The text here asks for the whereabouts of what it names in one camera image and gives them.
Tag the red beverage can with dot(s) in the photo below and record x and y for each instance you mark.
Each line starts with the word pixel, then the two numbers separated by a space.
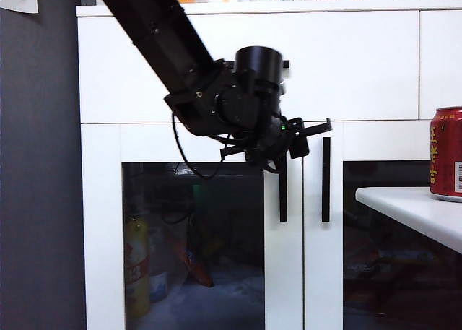
pixel 445 156

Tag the white cabinet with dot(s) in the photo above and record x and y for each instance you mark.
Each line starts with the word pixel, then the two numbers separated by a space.
pixel 325 5

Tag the clear bottle blue label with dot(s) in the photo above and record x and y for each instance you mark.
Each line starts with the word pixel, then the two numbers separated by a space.
pixel 158 283

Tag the small orange object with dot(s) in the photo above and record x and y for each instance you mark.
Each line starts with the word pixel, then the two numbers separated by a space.
pixel 186 0

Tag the yellow detergent bottle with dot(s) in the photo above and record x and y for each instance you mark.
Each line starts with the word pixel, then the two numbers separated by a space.
pixel 137 268

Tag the white glass-panel cabinet door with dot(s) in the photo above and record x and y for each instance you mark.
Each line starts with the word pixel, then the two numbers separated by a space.
pixel 101 200
pixel 313 254

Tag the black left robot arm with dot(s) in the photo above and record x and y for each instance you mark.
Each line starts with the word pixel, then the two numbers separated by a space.
pixel 159 30

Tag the orange snack bag blue print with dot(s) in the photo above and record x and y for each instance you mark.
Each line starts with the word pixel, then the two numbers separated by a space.
pixel 196 268

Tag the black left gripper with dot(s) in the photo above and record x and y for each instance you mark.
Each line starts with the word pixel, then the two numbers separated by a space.
pixel 267 146

